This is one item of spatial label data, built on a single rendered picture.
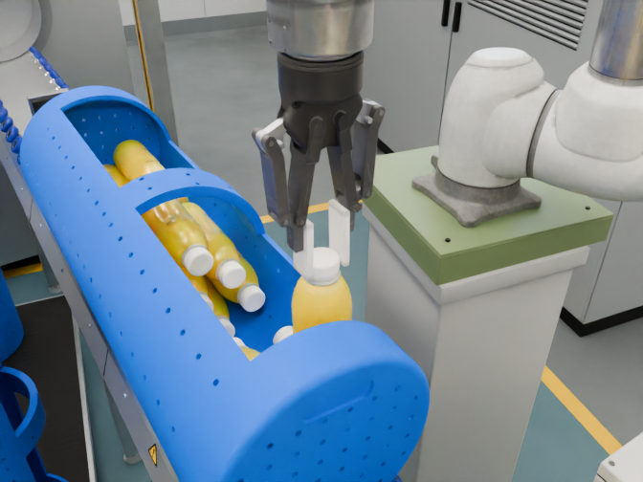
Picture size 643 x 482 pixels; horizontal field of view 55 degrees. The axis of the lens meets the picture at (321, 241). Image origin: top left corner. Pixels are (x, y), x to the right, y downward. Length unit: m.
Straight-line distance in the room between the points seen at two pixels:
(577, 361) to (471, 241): 1.47
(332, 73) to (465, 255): 0.61
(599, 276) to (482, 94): 1.44
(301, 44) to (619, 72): 0.60
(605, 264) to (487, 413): 1.07
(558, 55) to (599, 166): 1.34
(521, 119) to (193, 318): 0.63
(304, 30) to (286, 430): 0.36
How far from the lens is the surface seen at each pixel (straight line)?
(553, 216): 1.21
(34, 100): 1.73
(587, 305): 2.49
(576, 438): 2.26
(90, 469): 1.97
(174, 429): 0.69
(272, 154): 0.55
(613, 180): 1.05
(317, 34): 0.51
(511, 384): 1.42
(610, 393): 2.44
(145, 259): 0.80
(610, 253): 2.37
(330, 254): 0.67
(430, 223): 1.12
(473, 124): 1.09
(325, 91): 0.53
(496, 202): 1.16
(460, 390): 1.34
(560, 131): 1.05
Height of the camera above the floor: 1.67
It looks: 35 degrees down
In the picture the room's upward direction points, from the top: straight up
